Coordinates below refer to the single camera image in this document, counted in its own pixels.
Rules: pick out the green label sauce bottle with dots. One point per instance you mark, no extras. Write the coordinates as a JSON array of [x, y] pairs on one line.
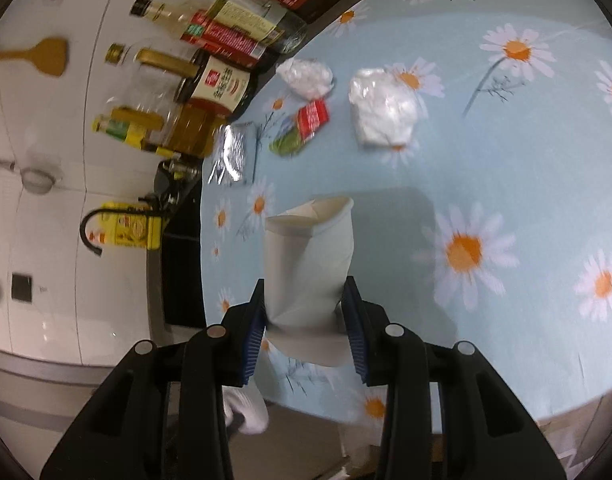
[[126, 132]]

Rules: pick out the clear bottle yellow cap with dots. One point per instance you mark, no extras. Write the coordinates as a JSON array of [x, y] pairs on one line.
[[246, 20]]

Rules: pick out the black curved faucet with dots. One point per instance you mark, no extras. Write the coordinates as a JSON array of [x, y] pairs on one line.
[[83, 232]]

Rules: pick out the wooden spatula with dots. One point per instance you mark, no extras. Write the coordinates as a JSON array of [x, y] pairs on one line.
[[48, 55]]

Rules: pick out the dark soy sauce jug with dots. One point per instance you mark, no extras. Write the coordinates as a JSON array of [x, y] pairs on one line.
[[221, 82]]

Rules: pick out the crumpled silver foil wrapper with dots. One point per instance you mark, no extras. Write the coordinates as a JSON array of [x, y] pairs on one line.
[[231, 152]]

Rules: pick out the white paper cup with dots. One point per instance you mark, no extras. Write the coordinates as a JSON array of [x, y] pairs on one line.
[[306, 270]]

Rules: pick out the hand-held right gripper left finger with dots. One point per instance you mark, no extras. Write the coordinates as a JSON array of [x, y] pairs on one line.
[[253, 340]]

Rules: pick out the blue daisy print tablecloth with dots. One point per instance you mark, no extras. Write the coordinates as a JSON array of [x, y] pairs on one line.
[[485, 170]]

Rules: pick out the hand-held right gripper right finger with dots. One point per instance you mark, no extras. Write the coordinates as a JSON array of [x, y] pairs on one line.
[[357, 345]]

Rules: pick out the red and green wrapper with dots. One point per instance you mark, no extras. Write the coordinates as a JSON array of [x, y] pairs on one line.
[[311, 117]]

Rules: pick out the yellow dish soap bottle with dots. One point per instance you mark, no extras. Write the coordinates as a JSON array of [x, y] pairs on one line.
[[131, 227]]

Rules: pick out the black square wall plate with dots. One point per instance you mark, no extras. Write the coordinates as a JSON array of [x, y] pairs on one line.
[[21, 286]]

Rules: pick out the white towel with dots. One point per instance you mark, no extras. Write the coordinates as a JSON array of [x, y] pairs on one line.
[[385, 110]]

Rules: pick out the crumpled white tissue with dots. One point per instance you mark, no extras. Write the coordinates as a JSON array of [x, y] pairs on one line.
[[306, 77]]

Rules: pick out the black kitchen sink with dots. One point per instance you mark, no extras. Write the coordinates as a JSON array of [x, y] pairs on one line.
[[181, 270]]

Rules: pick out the red label black cap bottle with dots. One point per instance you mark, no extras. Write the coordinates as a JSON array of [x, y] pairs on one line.
[[221, 35]]

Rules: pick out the large clear oil jug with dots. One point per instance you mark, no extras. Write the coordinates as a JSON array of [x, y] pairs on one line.
[[196, 130]]

